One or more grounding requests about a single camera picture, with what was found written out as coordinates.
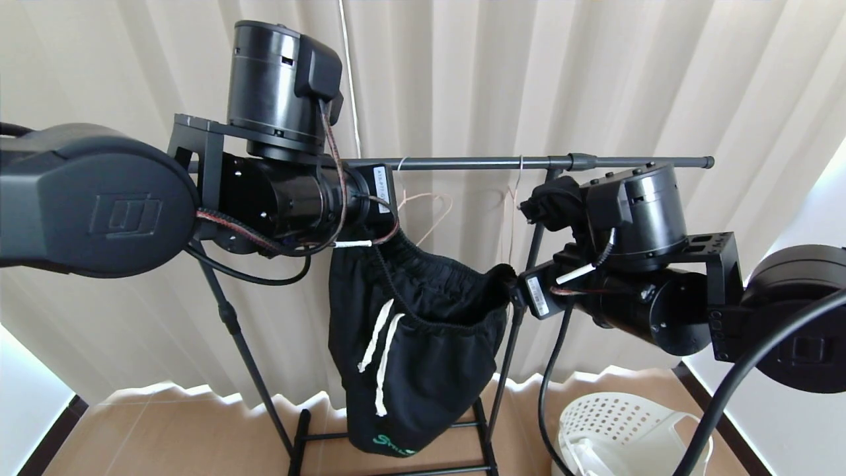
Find black shorts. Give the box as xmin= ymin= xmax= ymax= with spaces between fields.
xmin=328 ymin=228 xmax=518 ymax=457

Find pink clothes hanger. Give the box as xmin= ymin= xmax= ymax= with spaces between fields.
xmin=395 ymin=157 xmax=455 ymax=247
xmin=504 ymin=156 xmax=526 ymax=265

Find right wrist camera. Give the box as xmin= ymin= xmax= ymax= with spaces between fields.
xmin=519 ymin=177 xmax=589 ymax=232

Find white curtain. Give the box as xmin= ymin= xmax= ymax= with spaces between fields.
xmin=0 ymin=0 xmax=846 ymax=407

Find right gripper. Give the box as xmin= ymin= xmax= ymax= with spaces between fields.
xmin=518 ymin=261 xmax=713 ymax=356

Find white laundry basket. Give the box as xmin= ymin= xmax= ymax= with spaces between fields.
xmin=551 ymin=392 xmax=714 ymax=476

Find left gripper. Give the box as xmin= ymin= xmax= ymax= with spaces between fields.
xmin=218 ymin=153 xmax=401 ymax=255

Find black clothes rack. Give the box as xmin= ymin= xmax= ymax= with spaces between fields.
xmin=188 ymin=153 xmax=716 ymax=476

